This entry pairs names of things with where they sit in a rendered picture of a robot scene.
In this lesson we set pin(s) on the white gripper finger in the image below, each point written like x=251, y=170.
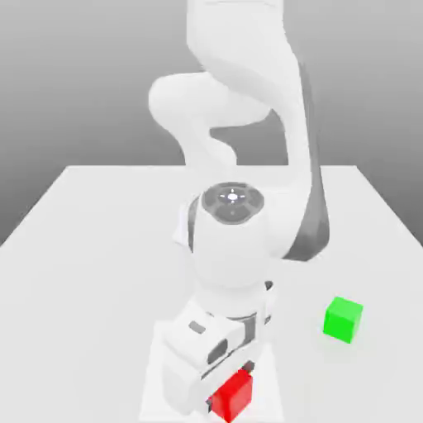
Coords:
x=208, y=405
x=248, y=366

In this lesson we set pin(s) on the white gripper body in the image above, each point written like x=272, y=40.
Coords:
x=181, y=386

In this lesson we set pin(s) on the small red cube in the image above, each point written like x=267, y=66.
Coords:
x=231, y=398

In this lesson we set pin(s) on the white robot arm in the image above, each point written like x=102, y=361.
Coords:
x=231, y=251

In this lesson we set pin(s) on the small green cube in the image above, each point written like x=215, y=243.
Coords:
x=342, y=320

